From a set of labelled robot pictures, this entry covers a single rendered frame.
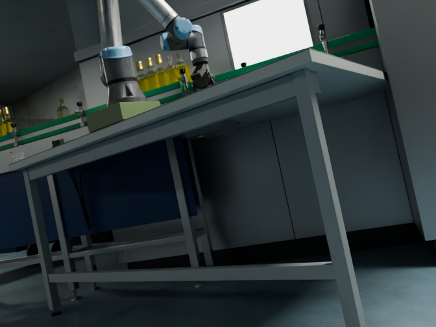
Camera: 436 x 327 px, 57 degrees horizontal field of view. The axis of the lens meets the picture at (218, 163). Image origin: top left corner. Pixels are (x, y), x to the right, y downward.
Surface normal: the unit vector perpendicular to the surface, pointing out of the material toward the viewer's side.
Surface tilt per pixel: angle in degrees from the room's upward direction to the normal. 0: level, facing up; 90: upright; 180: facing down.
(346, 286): 90
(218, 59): 90
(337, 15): 90
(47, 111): 90
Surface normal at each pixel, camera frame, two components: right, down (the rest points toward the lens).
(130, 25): -0.35, 0.04
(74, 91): -0.59, 0.10
